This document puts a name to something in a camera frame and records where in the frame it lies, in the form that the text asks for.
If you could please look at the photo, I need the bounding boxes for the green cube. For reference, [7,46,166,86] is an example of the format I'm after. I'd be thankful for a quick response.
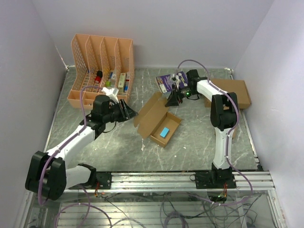
[105,81,111,87]

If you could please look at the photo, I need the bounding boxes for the red black bottle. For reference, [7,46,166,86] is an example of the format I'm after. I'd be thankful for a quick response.
[95,70,103,84]

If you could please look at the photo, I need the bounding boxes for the purple book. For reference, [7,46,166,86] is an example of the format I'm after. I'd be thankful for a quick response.
[156,71,188,94]

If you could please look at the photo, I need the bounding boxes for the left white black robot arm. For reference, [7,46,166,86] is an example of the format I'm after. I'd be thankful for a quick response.
[25,95,138,200]

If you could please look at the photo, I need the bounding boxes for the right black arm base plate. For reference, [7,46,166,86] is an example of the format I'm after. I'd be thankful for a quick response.
[190,171,237,189]

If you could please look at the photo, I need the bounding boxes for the white green carton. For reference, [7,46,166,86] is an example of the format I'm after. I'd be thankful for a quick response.
[117,73,126,93]

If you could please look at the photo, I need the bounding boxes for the aluminium rail frame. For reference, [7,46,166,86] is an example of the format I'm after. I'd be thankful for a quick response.
[16,171,287,228]

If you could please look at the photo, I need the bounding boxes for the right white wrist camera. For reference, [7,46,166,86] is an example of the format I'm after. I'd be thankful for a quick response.
[171,73,181,89]

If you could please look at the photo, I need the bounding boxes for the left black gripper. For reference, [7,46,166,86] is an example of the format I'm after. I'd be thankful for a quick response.
[103,98,138,123]

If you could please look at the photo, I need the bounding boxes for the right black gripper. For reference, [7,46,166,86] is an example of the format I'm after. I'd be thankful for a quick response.
[165,84,199,107]

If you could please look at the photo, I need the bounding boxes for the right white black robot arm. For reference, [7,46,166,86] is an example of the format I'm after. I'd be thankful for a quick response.
[165,70,239,188]

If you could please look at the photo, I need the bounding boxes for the brown cardboard box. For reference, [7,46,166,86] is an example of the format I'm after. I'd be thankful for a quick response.
[133,92,181,148]

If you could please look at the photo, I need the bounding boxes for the pink plastic file organizer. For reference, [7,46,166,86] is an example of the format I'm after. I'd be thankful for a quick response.
[67,34,134,109]

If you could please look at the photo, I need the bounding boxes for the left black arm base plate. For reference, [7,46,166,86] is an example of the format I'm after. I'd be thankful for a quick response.
[95,171,112,190]

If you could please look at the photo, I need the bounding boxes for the blue block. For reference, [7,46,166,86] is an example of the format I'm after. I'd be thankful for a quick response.
[160,127,170,138]

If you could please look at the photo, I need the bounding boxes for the large folded cardboard box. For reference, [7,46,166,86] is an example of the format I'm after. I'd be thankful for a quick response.
[211,79,251,109]

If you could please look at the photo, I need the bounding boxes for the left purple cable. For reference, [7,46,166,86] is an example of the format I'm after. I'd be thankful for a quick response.
[38,85,103,205]

